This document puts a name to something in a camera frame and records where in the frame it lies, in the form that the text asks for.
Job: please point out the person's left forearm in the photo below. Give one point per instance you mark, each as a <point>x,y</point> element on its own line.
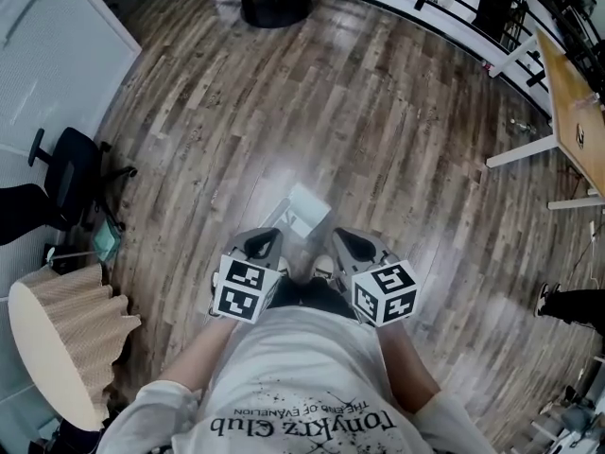
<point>203,357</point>

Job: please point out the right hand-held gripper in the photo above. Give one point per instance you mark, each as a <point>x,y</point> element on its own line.
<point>385,296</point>

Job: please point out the smartphone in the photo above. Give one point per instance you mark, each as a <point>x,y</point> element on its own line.
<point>580,139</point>

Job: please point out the small shiny floor object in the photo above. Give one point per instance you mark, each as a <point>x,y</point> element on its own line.
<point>524,126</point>

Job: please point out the green translucent container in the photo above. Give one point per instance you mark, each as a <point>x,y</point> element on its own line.
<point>106,241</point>

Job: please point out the black trousers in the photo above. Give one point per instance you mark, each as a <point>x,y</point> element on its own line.
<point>312,296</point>

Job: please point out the white cluttered workbench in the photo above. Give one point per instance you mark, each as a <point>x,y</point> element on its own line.
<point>576,419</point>

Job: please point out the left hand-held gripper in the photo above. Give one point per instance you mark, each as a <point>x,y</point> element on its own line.
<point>241,291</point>

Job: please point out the person's right forearm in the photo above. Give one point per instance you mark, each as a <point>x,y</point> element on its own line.
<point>406,367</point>

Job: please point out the wooden desk white legs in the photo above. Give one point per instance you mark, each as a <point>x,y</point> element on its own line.
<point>572,97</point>

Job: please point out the white printed t-shirt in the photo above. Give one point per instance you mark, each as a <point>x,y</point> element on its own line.
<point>302,371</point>

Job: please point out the round table with beige cloth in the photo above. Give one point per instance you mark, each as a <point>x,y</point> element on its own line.
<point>85,324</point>

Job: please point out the black metal railing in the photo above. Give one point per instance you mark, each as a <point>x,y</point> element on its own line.
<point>491,3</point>

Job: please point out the white canvas sneaker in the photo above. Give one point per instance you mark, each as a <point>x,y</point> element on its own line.
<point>323,265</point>
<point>285,265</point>

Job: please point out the round white table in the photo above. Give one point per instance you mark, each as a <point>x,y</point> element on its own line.
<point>42,348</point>

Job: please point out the white thin rod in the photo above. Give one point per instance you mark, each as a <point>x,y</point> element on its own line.
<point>73,255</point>

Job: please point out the black office chair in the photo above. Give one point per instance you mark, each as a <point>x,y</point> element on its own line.
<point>75,163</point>

